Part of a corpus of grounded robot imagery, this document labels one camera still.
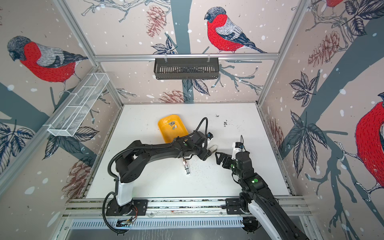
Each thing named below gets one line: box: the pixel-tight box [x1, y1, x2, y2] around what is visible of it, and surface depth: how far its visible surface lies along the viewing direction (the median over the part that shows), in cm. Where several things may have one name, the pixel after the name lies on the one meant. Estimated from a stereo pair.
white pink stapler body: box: [183, 158, 191, 175], surface depth 87 cm
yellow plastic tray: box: [158, 114, 189, 144], surface depth 109 cm
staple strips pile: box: [168, 121, 178, 130], surface depth 109 cm
